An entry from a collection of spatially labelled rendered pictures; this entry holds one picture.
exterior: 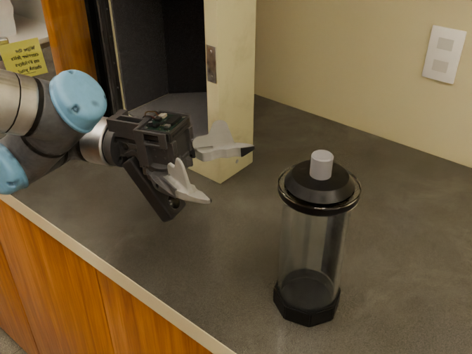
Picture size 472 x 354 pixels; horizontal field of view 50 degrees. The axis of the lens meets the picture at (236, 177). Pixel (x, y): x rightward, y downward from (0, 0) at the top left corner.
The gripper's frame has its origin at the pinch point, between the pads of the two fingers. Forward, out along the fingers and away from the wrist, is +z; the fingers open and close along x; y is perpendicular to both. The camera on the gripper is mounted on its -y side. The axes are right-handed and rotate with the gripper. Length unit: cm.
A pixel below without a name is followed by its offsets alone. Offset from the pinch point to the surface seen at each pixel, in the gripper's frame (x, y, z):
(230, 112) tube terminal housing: 26.7, -4.0, -13.5
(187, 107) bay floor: 39, -11, -31
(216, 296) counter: -4.9, -20.0, -2.6
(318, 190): -3.6, 2.9, 13.1
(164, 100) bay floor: 40, -10, -38
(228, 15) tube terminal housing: 26.4, 15.1, -12.3
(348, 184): -0.5, 2.5, 16.0
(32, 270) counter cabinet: 7, -45, -62
